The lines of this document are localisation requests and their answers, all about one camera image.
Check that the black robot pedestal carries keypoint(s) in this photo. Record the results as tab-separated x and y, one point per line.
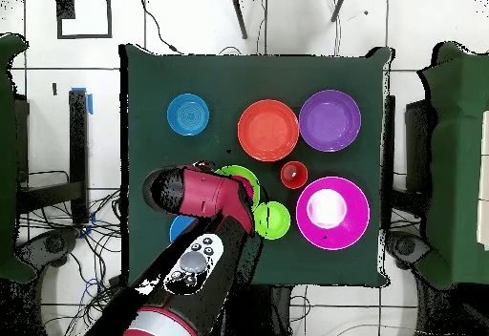
275	313

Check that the black camera tripod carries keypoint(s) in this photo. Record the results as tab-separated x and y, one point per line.
239	15

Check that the black post with blue tape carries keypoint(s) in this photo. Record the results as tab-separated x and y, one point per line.
78	152

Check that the small blue bowl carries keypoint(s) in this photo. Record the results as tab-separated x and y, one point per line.
188	114

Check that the orange cup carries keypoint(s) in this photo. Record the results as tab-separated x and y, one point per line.
294	175

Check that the dark green tablecloth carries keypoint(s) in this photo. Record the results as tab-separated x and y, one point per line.
324	68

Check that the medium green bowl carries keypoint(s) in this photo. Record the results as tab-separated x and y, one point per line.
244	171

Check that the green cloth side table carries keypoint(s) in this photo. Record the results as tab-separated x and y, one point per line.
458	160
7	160

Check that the large blue bowl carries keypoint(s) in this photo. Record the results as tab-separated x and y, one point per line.
177	227

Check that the wide orange bowl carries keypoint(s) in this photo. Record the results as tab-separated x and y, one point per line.
268	130

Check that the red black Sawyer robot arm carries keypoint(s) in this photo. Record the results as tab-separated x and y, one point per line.
206	198

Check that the large pink bowl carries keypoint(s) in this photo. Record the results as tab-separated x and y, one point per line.
344	233

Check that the wide purple bowl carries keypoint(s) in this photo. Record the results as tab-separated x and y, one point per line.
330	121

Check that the small green bowl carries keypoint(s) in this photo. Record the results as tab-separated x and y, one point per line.
279	221

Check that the white box stack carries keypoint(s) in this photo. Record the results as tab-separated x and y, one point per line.
484	179

